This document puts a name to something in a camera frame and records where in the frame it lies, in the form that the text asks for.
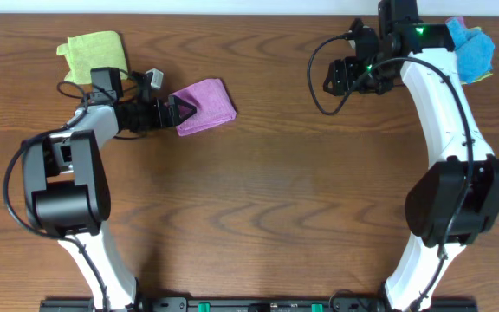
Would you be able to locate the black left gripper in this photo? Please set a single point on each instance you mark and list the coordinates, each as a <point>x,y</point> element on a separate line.
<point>159,113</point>

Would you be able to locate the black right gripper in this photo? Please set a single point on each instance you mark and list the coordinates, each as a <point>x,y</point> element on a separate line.
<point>351,68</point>

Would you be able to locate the purple microfiber cloth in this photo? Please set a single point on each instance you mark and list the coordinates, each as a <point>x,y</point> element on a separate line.
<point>213,105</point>

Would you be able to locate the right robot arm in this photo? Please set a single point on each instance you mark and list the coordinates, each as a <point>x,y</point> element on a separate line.
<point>457,199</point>

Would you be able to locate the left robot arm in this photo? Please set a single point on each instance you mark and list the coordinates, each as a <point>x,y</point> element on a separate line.
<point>65,186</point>

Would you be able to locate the folded green cloth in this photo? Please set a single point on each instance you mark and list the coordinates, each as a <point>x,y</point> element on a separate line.
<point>94,50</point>

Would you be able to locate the pink cloth in pile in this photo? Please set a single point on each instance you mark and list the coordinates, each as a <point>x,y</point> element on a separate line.
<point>456,19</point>

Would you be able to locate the blue cloth on pile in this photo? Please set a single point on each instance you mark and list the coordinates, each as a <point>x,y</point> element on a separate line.
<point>458,34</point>

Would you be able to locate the green cloth under pile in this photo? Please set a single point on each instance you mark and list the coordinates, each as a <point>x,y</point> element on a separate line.
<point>476,54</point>

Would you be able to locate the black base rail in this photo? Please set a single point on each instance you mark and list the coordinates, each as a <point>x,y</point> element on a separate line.
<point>180,304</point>

